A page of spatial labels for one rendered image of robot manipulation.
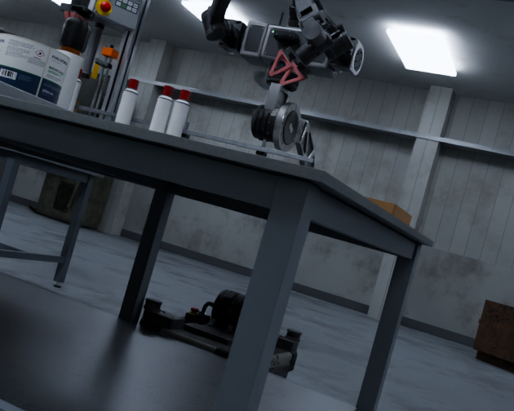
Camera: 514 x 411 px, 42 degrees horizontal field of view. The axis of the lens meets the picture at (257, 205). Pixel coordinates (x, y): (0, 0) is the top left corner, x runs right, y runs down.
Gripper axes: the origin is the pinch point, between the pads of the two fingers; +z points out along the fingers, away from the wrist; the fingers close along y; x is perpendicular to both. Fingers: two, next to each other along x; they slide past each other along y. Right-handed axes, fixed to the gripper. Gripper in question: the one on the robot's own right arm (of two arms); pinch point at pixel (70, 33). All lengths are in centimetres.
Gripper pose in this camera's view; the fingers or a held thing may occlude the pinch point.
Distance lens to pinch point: 239.5
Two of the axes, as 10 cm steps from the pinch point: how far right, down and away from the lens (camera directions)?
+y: 8.9, 2.4, -3.9
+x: 3.6, 1.5, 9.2
